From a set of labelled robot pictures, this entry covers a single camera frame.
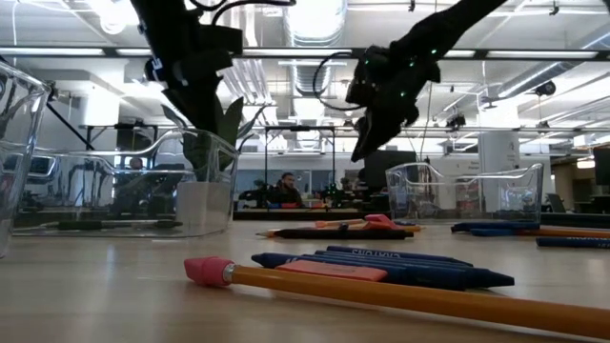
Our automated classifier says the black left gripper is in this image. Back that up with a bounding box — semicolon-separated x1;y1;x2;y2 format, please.
145;47;234;138

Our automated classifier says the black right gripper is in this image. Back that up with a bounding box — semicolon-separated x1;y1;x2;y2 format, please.
345;45;442;163

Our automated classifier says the black pen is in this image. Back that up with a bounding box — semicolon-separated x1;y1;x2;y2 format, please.
55;218;185;232
273;228;416;241

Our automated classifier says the black monitor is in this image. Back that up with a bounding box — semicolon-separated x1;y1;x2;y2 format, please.
363;149;419;194

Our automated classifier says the green plant white pot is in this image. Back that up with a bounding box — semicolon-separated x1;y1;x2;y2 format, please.
159;94;268;235

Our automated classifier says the black ceiling light track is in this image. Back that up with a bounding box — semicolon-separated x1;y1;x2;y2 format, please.
0;46;610;62

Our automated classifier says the clear plastic bin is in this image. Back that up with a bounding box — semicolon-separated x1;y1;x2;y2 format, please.
0;60;52;261
384;161;545;226
12;127;240;239

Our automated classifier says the white pillar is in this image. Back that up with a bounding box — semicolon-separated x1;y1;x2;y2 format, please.
478;131;521;213

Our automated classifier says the red eraser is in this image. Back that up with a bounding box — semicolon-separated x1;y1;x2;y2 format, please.
274;259;389;283

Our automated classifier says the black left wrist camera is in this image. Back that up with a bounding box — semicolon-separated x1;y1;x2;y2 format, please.
198;26;245;55

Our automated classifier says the black rig frame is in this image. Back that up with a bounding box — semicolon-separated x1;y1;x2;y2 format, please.
263;125;337;192

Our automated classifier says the black aluminium table frame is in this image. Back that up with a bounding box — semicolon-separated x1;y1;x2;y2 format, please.
12;208;610;230

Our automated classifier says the silver ceiling duct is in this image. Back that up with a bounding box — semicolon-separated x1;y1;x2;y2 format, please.
283;0;349;96

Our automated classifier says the thin black cable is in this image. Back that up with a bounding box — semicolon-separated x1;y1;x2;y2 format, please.
44;101;97;152

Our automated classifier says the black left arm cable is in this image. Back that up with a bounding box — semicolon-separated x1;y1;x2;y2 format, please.
188;0;297;28

